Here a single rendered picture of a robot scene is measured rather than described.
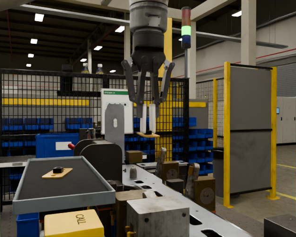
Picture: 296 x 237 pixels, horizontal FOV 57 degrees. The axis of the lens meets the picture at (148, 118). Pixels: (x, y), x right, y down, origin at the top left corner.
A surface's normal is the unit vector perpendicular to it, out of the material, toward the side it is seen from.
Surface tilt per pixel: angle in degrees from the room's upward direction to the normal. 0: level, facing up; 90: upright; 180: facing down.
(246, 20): 90
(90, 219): 0
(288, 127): 90
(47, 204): 90
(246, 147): 90
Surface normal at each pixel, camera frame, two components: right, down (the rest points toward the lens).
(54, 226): 0.00, -1.00
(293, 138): 0.43, 0.01
